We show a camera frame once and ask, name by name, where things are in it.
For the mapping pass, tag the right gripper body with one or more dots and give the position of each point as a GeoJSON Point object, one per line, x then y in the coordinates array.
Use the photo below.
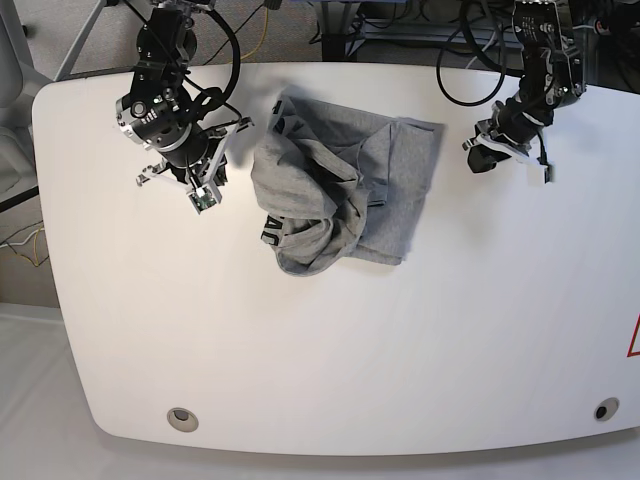
{"type": "Point", "coordinates": [199, 154]}

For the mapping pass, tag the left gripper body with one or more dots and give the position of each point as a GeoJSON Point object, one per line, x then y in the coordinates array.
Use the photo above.
{"type": "Point", "coordinates": [518, 128]}

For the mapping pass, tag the grey T-shirt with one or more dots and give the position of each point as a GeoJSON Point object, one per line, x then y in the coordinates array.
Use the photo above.
{"type": "Point", "coordinates": [339, 182]}

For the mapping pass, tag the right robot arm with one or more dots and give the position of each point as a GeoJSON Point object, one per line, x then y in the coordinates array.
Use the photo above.
{"type": "Point", "coordinates": [189, 126]}

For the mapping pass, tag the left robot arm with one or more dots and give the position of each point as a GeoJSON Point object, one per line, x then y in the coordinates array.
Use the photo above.
{"type": "Point", "coordinates": [552, 77]}

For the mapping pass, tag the black table leg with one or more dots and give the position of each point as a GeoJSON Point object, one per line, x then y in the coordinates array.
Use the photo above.
{"type": "Point", "coordinates": [338, 36]}

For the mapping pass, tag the left table grommet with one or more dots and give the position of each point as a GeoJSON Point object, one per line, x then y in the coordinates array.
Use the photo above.
{"type": "Point", "coordinates": [182, 420]}

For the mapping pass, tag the table grommet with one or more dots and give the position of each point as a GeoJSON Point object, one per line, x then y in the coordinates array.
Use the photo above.
{"type": "Point", "coordinates": [182, 420]}
{"type": "Point", "coordinates": [606, 409]}

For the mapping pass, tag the right table grommet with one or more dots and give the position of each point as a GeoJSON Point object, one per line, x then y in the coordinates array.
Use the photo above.
{"type": "Point", "coordinates": [606, 409]}

